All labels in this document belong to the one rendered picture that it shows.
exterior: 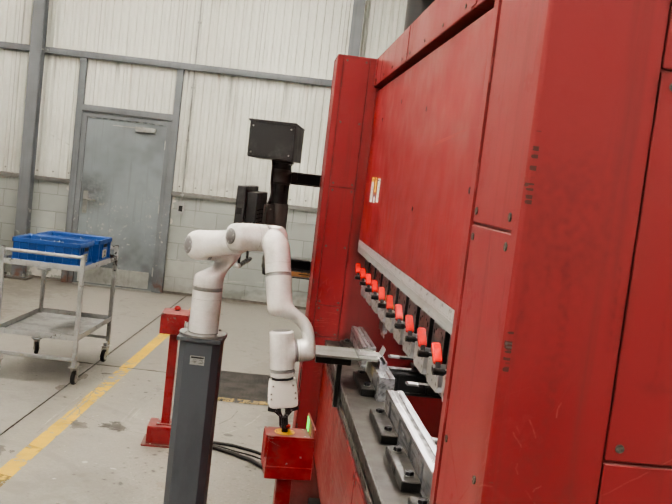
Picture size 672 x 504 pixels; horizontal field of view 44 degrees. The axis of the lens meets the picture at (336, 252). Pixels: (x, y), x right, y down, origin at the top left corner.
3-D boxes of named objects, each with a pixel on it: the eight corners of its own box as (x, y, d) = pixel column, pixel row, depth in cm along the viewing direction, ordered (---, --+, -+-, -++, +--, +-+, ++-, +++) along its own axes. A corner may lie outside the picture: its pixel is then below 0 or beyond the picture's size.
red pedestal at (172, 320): (144, 435, 511) (158, 301, 504) (186, 438, 513) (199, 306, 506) (140, 445, 491) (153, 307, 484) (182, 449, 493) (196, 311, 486)
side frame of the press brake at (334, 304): (285, 486, 454) (333, 60, 434) (438, 498, 462) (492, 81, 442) (286, 504, 429) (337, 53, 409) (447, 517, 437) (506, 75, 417)
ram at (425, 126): (357, 251, 420) (376, 91, 413) (373, 253, 420) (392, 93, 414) (576, 448, 122) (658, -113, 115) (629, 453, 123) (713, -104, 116)
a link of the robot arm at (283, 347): (295, 365, 289) (268, 366, 287) (294, 327, 288) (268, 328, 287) (298, 370, 281) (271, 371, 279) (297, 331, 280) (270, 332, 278)
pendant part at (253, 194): (242, 247, 475) (249, 184, 472) (263, 250, 474) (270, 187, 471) (229, 254, 430) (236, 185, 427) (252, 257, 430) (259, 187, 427)
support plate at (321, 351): (309, 346, 345) (310, 344, 345) (372, 352, 348) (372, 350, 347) (312, 356, 327) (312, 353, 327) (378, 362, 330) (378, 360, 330)
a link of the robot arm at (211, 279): (188, 286, 340) (193, 228, 338) (229, 287, 350) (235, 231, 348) (199, 291, 330) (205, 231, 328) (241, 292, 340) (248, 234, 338)
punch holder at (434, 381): (425, 379, 228) (432, 320, 226) (455, 382, 228) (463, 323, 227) (436, 394, 213) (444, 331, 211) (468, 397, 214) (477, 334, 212)
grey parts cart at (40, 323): (31, 350, 687) (41, 236, 678) (110, 359, 687) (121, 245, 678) (-15, 376, 597) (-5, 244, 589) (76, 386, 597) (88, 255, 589)
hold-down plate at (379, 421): (368, 416, 294) (370, 408, 294) (384, 417, 294) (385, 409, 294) (380, 443, 264) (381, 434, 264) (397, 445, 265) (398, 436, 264)
